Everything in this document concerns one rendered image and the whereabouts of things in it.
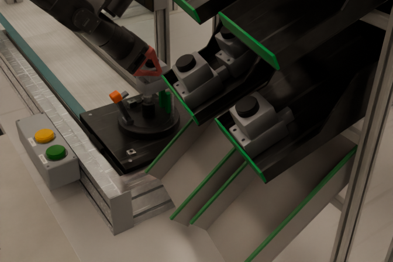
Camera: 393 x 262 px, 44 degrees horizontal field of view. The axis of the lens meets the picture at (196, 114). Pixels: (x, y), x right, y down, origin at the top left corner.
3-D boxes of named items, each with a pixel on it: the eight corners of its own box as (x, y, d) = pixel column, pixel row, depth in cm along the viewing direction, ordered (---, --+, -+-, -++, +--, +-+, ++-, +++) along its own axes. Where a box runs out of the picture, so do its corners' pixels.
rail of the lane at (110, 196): (114, 236, 96) (109, 196, 90) (-7, 61, 157) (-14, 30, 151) (138, 224, 99) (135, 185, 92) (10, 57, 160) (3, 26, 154)
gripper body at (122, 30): (127, 29, 101) (103, 10, 96) (151, 48, 95) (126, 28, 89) (109, 54, 102) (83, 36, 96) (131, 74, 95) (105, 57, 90)
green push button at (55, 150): (51, 165, 100) (49, 158, 98) (44, 155, 102) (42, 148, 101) (69, 159, 101) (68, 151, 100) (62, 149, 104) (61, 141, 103)
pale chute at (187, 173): (188, 227, 81) (170, 219, 78) (161, 179, 91) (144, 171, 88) (302, 103, 77) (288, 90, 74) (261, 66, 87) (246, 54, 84)
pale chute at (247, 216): (244, 291, 71) (225, 285, 68) (206, 229, 81) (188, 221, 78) (379, 152, 67) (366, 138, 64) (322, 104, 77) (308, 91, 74)
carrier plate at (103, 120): (126, 177, 97) (126, 169, 96) (79, 120, 114) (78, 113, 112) (222, 138, 108) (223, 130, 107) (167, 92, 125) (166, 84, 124)
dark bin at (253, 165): (265, 185, 61) (247, 148, 56) (219, 129, 71) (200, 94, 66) (442, 64, 63) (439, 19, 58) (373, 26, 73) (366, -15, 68)
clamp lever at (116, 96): (126, 123, 105) (111, 98, 100) (121, 118, 106) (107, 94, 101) (139, 113, 106) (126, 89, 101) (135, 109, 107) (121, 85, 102)
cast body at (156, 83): (145, 96, 104) (143, 68, 100) (136, 88, 107) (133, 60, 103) (179, 85, 107) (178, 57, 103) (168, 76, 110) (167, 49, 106)
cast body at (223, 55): (235, 79, 75) (219, 45, 70) (220, 68, 78) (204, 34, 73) (277, 48, 76) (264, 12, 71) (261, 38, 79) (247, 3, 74)
